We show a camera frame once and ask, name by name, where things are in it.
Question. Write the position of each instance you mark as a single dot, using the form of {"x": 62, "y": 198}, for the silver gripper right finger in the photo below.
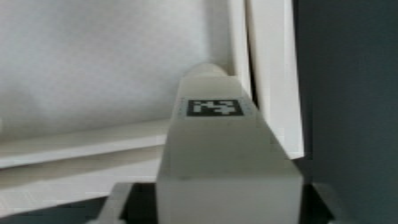
{"x": 321, "y": 205}

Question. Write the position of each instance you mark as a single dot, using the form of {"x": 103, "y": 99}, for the white desk leg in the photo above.
{"x": 227, "y": 181}

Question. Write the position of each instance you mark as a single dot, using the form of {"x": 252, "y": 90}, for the white L-shaped fence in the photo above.
{"x": 44, "y": 184}

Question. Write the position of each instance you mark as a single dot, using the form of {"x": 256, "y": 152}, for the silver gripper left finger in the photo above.
{"x": 110, "y": 213}

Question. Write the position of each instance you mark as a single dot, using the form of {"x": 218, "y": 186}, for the white desk top tray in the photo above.
{"x": 94, "y": 55}

